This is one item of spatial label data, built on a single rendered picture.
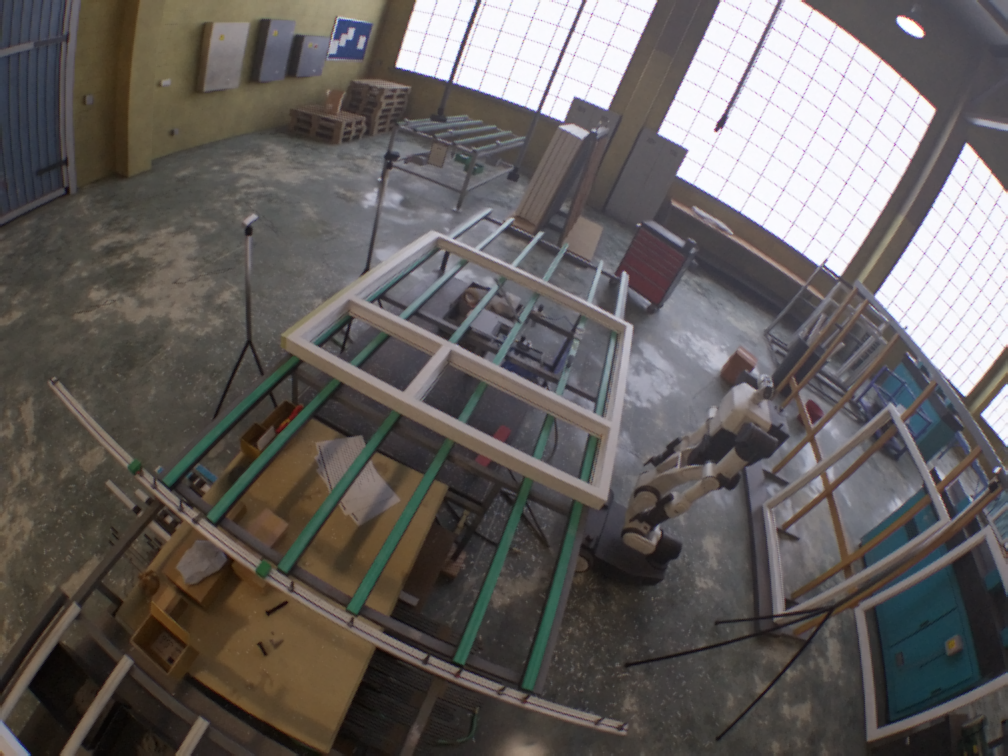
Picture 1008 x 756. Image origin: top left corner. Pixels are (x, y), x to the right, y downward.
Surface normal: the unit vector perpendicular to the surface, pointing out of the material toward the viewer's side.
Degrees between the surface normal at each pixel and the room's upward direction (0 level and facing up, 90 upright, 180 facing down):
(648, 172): 90
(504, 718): 0
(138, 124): 90
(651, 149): 90
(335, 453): 0
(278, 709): 0
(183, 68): 90
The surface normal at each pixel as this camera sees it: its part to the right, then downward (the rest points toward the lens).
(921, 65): -0.29, 0.55
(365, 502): 0.33, -0.71
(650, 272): -0.60, 0.36
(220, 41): 0.90, 0.44
